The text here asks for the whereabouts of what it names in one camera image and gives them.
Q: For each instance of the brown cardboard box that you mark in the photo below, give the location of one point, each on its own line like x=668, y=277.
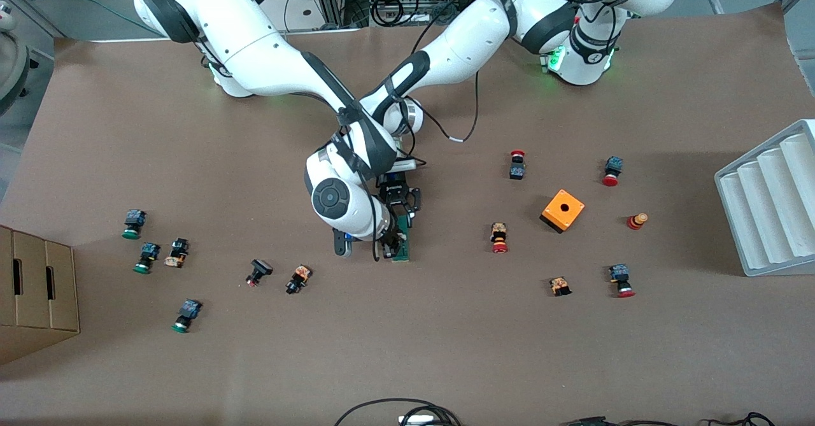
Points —
x=32, y=298

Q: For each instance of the black button orange block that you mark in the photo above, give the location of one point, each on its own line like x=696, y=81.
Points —
x=298, y=279
x=177, y=252

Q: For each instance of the grey round stool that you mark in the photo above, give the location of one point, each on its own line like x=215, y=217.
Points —
x=13, y=76

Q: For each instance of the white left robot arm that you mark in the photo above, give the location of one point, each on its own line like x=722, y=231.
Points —
x=471, y=37

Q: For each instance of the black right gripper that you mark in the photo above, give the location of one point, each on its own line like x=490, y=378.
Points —
x=389, y=241

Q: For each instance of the white ridged plastic tray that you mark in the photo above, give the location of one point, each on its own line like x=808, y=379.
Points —
x=764, y=235

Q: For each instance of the orange black contact block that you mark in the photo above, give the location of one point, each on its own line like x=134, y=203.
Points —
x=559, y=286

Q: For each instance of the green button blue block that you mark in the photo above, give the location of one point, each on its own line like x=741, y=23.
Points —
x=186, y=314
x=147, y=255
x=134, y=222

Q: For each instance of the orange button enclosure box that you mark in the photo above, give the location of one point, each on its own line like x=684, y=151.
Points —
x=570, y=219

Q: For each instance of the white board with hole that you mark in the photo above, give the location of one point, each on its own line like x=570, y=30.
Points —
x=296, y=21

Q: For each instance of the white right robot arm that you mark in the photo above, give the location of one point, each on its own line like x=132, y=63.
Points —
x=255, y=56

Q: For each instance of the red button black block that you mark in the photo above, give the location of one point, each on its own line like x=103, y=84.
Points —
x=517, y=170

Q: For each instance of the red mushroom button orange block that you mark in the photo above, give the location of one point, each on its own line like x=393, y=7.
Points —
x=499, y=236

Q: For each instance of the red button blue block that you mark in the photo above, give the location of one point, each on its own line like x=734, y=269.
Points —
x=620, y=278
x=612, y=168

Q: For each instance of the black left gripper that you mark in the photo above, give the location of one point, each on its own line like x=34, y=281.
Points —
x=396, y=194

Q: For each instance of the red yellow mushroom button head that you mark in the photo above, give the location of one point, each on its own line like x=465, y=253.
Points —
x=637, y=221

